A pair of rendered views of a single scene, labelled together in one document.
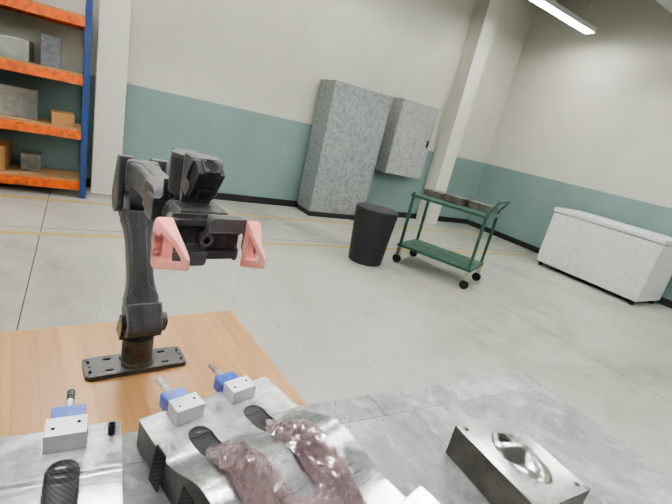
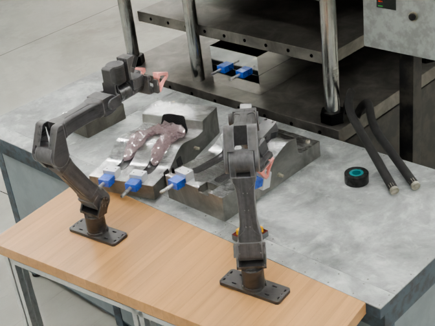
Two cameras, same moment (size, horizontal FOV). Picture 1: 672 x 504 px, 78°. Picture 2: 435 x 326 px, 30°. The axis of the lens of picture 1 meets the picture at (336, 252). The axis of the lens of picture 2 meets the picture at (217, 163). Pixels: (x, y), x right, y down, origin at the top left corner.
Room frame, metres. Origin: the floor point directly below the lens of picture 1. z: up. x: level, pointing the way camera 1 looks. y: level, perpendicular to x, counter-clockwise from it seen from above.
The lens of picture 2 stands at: (0.81, 2.60, 2.22)
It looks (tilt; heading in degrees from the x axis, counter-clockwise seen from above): 29 degrees down; 258
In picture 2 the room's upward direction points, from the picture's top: 7 degrees counter-clockwise
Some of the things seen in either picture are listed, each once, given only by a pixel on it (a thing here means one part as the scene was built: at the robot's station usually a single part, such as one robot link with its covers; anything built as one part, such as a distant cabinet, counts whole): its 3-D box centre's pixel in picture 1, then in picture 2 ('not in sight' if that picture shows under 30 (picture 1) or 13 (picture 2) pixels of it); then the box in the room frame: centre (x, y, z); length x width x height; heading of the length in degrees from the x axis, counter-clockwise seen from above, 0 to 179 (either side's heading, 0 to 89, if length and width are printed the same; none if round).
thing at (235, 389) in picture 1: (225, 381); (105, 182); (0.71, 0.16, 0.86); 0.13 x 0.05 x 0.05; 49
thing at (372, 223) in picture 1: (370, 234); not in sight; (4.51, -0.34, 0.31); 0.48 x 0.48 x 0.62
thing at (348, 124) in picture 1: (342, 153); not in sight; (6.54, 0.25, 0.98); 1.00 x 0.47 x 1.95; 124
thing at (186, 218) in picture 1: (197, 231); (133, 85); (0.56, 0.20, 1.20); 0.10 x 0.07 x 0.07; 129
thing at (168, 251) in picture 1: (187, 250); (155, 78); (0.48, 0.18, 1.20); 0.09 x 0.07 x 0.07; 39
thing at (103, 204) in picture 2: (142, 324); (93, 204); (0.76, 0.37, 0.90); 0.09 x 0.06 x 0.06; 129
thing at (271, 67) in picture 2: not in sight; (272, 50); (-0.17, -0.64, 0.87); 0.50 x 0.27 x 0.17; 31
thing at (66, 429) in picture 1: (68, 417); (175, 184); (0.49, 0.33, 0.89); 0.13 x 0.05 x 0.05; 31
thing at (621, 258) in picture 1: (604, 253); not in sight; (6.03, -3.85, 0.47); 1.52 x 0.77 x 0.94; 34
